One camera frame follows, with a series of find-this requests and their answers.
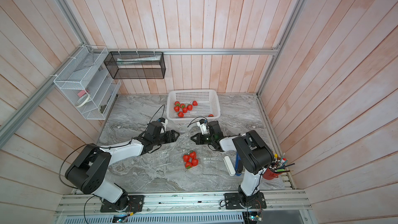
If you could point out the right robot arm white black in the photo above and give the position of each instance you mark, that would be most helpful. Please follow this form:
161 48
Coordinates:
254 154

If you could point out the blue object on table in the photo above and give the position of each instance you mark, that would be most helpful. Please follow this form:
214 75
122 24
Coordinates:
238 165

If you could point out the white wire wall shelf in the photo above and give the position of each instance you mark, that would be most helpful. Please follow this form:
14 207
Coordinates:
86 70

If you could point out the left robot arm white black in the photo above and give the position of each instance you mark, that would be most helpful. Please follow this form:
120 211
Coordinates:
87 172

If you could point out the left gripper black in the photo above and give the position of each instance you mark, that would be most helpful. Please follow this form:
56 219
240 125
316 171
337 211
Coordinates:
169 140

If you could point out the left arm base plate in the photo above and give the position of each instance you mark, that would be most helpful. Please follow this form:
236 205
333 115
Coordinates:
130 204

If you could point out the black mesh wall basket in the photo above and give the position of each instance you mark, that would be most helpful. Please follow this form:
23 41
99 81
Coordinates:
135 65

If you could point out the pink note pad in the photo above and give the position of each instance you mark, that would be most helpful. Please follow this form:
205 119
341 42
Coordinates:
82 93

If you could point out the clear plastic clamshell container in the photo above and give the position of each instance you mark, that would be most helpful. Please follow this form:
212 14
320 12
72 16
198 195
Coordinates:
177 160

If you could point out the white perforated plastic basket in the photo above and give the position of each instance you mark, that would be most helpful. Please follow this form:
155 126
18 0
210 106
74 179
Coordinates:
184 106

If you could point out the packed strawberry with long stem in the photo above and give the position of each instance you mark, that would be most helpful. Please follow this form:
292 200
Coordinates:
193 155

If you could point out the red pen cup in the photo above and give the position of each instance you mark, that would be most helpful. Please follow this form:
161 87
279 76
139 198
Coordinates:
269 174

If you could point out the roll of tape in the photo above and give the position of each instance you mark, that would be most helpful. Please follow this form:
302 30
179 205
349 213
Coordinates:
83 100

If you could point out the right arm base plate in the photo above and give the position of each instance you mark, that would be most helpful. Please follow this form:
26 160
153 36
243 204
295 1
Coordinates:
239 200

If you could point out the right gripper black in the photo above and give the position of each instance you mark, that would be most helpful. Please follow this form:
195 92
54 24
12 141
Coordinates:
199 140

